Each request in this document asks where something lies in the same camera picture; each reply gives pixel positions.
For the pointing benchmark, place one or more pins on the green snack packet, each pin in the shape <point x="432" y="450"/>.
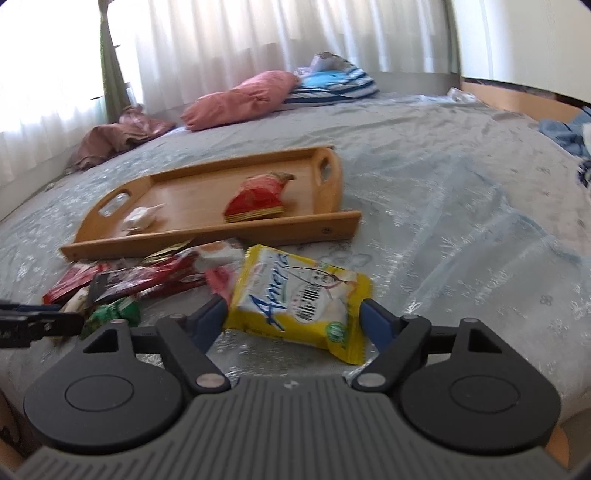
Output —
<point x="113" y="314"/>

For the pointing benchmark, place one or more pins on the long dark red snack packet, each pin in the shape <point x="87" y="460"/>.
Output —
<point x="171" y="274"/>

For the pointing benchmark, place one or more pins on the white wardrobe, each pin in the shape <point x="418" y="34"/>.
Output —
<point x="521" y="37"/>

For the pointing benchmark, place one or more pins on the blue striped pillow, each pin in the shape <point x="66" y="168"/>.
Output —
<point x="332" y="87"/>

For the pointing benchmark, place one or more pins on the small white snack packet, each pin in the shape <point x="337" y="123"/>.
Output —
<point x="138" y="218"/>

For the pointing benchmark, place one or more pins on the crumpled white plastic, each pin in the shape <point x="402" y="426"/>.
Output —
<point x="463" y="95"/>

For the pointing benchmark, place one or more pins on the white sheer curtain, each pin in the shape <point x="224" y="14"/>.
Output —
<point x="231" y="41"/>

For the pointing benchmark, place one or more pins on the wooden bed frame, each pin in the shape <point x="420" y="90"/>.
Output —
<point x="517" y="99"/>

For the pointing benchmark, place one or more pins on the brown cloth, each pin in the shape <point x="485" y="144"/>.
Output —
<point x="120" y="136"/>

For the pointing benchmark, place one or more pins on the red nut snack packet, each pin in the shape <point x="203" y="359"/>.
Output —
<point x="256" y="198"/>

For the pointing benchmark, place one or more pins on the clear nougat snack packet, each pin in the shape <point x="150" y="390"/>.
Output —
<point x="76" y="302"/>

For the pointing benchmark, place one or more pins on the olive gold snack packet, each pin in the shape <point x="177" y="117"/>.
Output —
<point x="166" y="253"/>

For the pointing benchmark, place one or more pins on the grey snowflake bedsheet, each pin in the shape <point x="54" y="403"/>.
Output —
<point x="438" y="184"/>

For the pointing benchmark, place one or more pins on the pink red snack packet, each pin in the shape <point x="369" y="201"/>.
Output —
<point x="221" y="281"/>

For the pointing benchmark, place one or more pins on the patterned white cloth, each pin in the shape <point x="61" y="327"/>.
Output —
<point x="325" y="62"/>

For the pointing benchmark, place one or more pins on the dark blue patterned cloth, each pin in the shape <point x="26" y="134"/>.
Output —
<point x="585" y="170"/>

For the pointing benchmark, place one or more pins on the light blue clothing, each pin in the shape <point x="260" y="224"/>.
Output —
<point x="565" y="129"/>

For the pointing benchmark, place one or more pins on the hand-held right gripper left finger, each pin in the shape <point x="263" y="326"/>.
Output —
<point x="210" y="321"/>

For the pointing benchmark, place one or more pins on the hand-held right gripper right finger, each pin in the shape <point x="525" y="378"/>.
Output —
<point x="375" y="323"/>

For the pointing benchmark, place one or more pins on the white and orange snack packet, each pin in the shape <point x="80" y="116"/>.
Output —
<point x="219" y="253"/>

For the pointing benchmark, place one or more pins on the green curtain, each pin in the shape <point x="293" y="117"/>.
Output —
<point x="113" y="69"/>

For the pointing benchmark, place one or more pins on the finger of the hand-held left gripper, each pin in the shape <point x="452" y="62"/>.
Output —
<point x="41" y="325"/>

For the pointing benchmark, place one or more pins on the pink pillow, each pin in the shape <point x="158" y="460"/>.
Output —
<point x="240" y="99"/>

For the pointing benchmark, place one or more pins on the red bar snack packet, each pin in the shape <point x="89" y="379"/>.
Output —
<point x="69" y="284"/>

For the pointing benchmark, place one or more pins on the dark brown snack packet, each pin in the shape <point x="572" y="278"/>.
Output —
<point x="115" y="284"/>

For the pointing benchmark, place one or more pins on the yellow and white snack packet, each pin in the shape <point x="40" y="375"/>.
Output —
<point x="286" y="295"/>

